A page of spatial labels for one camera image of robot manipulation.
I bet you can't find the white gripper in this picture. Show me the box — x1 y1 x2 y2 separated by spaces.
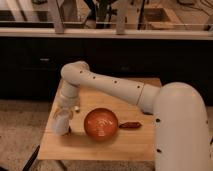
52 108 73 135

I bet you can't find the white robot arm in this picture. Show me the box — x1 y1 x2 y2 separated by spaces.
58 61 213 171

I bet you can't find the orange ceramic bowl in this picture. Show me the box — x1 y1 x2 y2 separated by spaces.
84 108 118 142

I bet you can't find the red chili pepper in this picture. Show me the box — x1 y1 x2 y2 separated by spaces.
119 122 142 129

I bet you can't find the wooden table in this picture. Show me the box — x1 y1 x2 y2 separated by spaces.
38 86 155 161

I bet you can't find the dark cabinet counter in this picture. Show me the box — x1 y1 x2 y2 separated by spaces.
0 36 213 104

